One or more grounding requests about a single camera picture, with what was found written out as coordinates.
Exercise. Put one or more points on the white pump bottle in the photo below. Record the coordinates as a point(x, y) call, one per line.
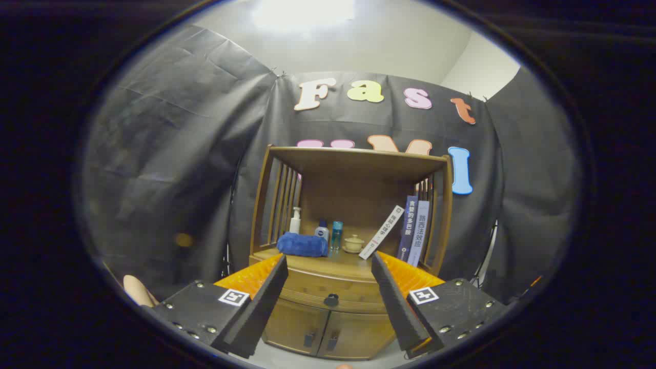
point(295, 224)

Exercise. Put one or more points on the cream lidded teacup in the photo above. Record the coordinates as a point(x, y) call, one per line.
point(353, 243)

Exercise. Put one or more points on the white book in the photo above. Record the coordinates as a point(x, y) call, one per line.
point(382, 232)

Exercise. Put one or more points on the wooden countertop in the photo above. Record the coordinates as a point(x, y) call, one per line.
point(338, 261)

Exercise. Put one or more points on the wooden cabinet door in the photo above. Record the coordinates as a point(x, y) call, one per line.
point(359, 335)
point(292, 328)

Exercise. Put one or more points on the blue folded towel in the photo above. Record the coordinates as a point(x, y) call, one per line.
point(302, 245)

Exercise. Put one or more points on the pale purple book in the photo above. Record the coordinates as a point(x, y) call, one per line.
point(419, 236)

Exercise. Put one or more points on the wooden cabinet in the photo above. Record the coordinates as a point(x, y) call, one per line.
point(353, 195)

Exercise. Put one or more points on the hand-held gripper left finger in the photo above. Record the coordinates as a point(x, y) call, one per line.
point(261, 307)

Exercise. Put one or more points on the dark blue book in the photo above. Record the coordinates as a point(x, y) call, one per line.
point(407, 230)

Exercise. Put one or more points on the white bottle with blue cap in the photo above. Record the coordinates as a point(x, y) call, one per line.
point(322, 233)

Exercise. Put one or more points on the clear blue bottle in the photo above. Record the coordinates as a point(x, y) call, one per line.
point(336, 236)

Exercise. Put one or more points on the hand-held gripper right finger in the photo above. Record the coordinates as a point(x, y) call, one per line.
point(397, 307)

